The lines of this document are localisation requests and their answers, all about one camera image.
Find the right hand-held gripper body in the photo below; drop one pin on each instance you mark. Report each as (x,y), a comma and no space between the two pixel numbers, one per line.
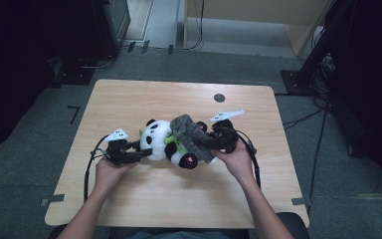
(225,136)

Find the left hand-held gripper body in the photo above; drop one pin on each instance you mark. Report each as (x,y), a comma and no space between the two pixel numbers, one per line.
(117,152)

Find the grey knitted cloth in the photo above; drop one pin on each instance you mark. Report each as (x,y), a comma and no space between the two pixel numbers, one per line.
(192,136)

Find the panda plush toy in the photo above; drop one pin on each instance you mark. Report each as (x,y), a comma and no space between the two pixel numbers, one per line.
(155,139)

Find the person's left hand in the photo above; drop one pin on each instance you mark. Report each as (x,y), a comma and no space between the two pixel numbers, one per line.
(111,176)

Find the person's right hand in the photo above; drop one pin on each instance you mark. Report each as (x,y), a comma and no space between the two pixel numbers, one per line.
(237,164)

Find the dark round table grommet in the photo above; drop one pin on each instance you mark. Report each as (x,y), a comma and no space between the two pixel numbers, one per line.
(219,98)

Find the black tape corner mark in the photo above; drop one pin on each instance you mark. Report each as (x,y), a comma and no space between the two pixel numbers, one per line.
(74,113)

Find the grey tape strip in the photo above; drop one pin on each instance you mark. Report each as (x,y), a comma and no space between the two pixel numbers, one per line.
(300,201)
(53,199)

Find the black metal stand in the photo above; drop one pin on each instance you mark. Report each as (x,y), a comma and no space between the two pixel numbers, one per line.
(315,59)

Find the black equipment cabinet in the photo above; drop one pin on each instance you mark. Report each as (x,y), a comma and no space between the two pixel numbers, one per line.
(111,26)

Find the light wooden cabinet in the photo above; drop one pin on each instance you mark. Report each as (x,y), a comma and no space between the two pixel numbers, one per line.
(245,10)

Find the black floor base plate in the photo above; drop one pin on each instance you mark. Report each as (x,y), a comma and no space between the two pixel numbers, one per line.
(74,74)

